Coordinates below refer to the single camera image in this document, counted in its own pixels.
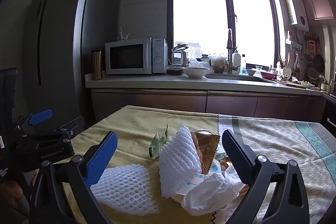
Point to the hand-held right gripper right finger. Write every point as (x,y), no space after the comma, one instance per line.
(236,158)

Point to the white slotted spatula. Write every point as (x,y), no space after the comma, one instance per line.
(287,70)

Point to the copper travel mug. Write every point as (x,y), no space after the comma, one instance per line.
(97,64)

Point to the person's left hand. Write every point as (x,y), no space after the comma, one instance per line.
(13,197)

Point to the blue dotted tissue packet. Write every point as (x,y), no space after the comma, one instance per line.
(214,169)

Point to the glass kettle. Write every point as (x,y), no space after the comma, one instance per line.
(178,56)

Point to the steel kitchen faucet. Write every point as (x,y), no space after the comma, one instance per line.
(230,50)

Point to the green snack wrapper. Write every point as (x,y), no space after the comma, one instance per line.
(157,144)

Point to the brown wall cabinet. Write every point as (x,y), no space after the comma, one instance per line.
(316,1)

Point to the kitchen window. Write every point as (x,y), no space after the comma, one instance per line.
(199,3)

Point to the white pump soap bottle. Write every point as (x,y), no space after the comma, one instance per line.
(236,58)

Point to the white water heater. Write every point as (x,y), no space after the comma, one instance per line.
(298,11)

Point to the white ceramic bowl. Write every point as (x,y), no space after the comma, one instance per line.
(195,72)

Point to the small patterned bowl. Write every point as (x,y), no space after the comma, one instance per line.
(250,72)

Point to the dark round lidded container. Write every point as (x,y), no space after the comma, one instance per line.
(174,71)

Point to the brown snack wrapper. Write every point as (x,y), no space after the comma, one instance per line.
(208,148)

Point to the red bowl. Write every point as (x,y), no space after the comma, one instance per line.
(267,75)

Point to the small pale ornament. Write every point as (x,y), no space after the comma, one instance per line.
(122,34)

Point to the white tissue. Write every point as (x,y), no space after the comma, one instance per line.
(212,192)

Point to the grey refrigerator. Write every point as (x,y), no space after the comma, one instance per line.
(65,43)

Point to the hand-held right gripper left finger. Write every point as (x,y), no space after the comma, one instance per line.
(101,158)

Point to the wooden cutting board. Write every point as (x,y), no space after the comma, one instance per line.
(291,83)

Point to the white microwave oven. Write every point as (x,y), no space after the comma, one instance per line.
(126,56)

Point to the yellow patterned tablecloth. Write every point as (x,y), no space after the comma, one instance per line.
(275,140)

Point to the kitchen counter with brown cabinets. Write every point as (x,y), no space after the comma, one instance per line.
(170,100)

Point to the hanging black pan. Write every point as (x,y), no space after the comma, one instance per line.
(319,62)

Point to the white foam fruit net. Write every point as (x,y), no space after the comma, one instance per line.
(123,187)
(178,161)

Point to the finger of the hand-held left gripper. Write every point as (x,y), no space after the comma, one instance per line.
(40,116)
(65,130)

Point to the clear plastic bag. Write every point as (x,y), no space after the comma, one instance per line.
(199,63)

